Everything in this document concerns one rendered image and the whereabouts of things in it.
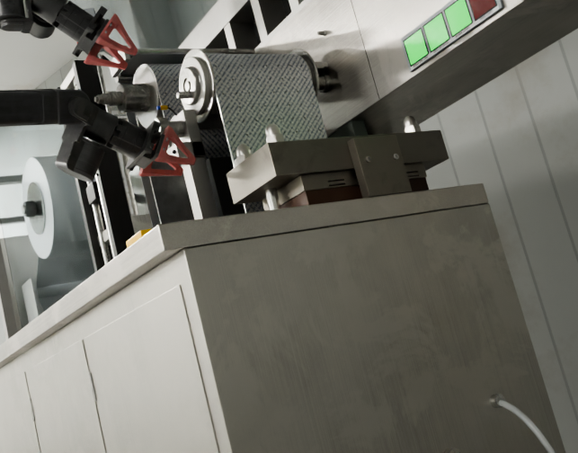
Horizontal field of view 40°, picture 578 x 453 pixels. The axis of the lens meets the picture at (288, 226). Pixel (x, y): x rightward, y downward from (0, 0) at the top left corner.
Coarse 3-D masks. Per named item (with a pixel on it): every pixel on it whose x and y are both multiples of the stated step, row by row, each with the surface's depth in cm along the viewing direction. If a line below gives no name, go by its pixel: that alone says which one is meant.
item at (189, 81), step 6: (186, 72) 160; (192, 72) 158; (180, 78) 162; (186, 78) 161; (192, 78) 158; (198, 78) 158; (180, 84) 163; (186, 84) 160; (192, 84) 158; (198, 84) 158; (180, 90) 163; (186, 90) 161; (192, 90) 158; (198, 90) 158; (192, 96) 159; (198, 96) 159; (186, 102) 161; (192, 102) 160
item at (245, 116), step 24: (216, 96) 156; (240, 96) 158; (264, 96) 162; (288, 96) 165; (312, 96) 168; (240, 120) 157; (264, 120) 160; (288, 120) 163; (312, 120) 166; (240, 144) 155; (264, 144) 158
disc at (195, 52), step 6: (192, 54) 161; (198, 54) 159; (204, 54) 157; (204, 60) 157; (210, 66) 156; (210, 72) 156; (210, 78) 156; (210, 84) 156; (210, 90) 157; (210, 96) 157; (210, 102) 157; (210, 108) 157; (204, 114) 160; (198, 120) 162; (204, 120) 161
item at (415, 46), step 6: (420, 30) 151; (414, 36) 153; (420, 36) 152; (408, 42) 154; (414, 42) 153; (420, 42) 152; (408, 48) 155; (414, 48) 153; (420, 48) 152; (408, 54) 155; (414, 54) 153; (420, 54) 152; (426, 54) 151; (414, 60) 154
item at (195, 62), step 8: (184, 64) 162; (192, 64) 159; (200, 64) 157; (200, 72) 157; (200, 80) 157; (208, 80) 157; (312, 80) 170; (200, 88) 158; (208, 88) 157; (200, 96) 158; (208, 96) 157; (184, 104) 164; (200, 104) 159; (216, 104) 160; (200, 112) 160; (216, 112) 163
